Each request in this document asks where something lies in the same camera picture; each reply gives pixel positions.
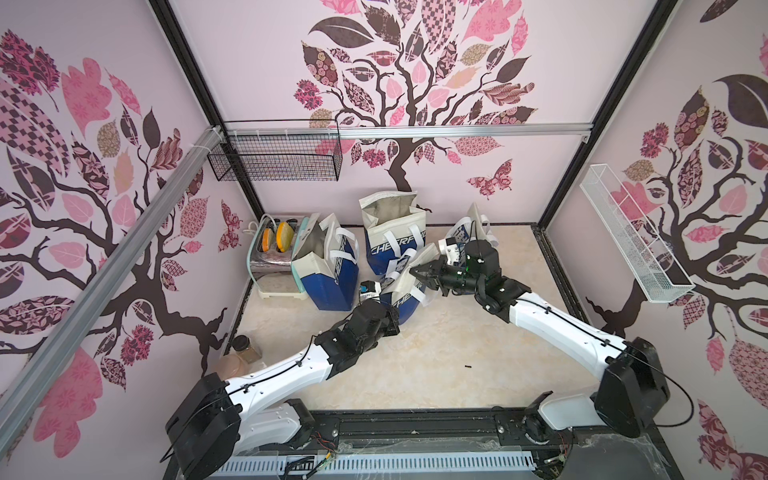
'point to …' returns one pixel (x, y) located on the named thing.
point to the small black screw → (467, 366)
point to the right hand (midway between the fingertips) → (409, 273)
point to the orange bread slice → (268, 239)
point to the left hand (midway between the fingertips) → (398, 319)
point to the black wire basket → (277, 160)
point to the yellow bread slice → (284, 236)
